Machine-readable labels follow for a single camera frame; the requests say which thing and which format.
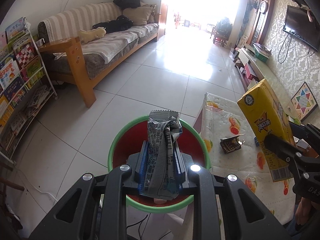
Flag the yellow iced tea carton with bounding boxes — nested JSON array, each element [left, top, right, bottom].
[[237, 79, 294, 182]]

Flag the black clothes on sofa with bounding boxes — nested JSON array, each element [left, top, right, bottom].
[[92, 15, 133, 34]]

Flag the chinese checkers board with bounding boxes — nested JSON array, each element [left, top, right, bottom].
[[291, 82, 318, 122]]

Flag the orange print tablecloth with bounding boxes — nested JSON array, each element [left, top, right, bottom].
[[200, 93, 296, 225]]

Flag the black jacket on backrest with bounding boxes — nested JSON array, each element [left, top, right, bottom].
[[113, 0, 140, 10]]

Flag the striped wooden sofa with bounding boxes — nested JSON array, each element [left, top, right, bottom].
[[37, 2, 159, 108]]

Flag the bookshelf with children books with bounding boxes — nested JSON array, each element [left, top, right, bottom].
[[1, 17, 57, 164]]

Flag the wooden chair far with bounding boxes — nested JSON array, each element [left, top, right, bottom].
[[212, 17, 233, 47]]

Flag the wall mounted television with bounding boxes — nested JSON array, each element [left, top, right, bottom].
[[283, 5, 319, 51]]

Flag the right hand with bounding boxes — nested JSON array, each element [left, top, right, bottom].
[[295, 197, 319, 226]]

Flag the green red trash bin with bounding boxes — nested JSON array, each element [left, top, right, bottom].
[[108, 112, 210, 213]]

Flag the black cigarette box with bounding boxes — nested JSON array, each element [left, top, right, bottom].
[[220, 134, 245, 154]]

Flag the beige cushion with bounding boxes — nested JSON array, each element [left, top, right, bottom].
[[123, 7, 152, 26]]

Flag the cream plush toy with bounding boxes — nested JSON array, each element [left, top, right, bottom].
[[78, 27, 106, 43]]

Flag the long tv cabinet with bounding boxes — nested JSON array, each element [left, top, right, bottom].
[[238, 48, 300, 121]]

